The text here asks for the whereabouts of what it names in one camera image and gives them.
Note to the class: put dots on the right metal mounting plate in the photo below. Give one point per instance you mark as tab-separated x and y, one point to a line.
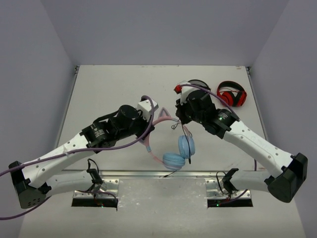
216	190

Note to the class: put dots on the pink blue cat-ear headphones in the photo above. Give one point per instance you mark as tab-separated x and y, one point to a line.
172	152

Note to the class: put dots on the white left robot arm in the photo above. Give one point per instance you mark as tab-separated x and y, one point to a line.
36	180

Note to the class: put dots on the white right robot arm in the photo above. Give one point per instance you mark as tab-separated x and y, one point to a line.
284	172

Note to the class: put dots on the white black headphones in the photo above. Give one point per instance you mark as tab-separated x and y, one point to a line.
199	83

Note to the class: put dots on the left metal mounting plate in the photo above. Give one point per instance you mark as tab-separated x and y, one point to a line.
108	190

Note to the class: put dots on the metal mounting plate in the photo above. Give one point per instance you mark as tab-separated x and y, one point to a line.
216	190
108	190

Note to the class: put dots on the metal table edge rail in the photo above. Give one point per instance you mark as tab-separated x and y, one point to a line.
158	174

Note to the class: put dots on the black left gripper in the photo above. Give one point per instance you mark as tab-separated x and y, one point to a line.
144	128

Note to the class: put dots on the red black headphones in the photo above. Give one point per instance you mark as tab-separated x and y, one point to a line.
235	97

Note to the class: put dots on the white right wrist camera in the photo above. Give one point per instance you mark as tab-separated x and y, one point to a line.
183	89

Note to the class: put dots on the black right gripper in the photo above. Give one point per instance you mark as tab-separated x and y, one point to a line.
180	113

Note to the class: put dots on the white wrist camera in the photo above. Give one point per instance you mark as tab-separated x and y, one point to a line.
183	89
145	107

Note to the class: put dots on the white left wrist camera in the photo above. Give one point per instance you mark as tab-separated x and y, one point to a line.
145	107

